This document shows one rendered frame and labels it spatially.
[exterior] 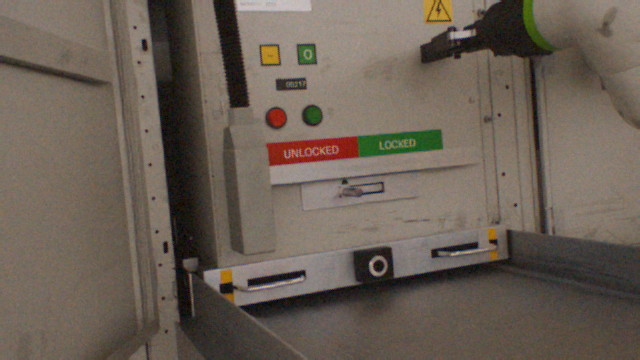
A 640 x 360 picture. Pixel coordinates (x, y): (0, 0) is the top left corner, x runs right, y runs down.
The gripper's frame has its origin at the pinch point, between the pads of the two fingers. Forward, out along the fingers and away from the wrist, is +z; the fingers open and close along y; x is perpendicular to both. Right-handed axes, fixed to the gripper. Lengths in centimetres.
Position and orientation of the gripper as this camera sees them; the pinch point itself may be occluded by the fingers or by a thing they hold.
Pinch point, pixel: (435, 50)
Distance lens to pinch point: 108.5
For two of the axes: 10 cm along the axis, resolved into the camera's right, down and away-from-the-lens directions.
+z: -3.9, -0.2, 9.2
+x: -0.9, -9.9, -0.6
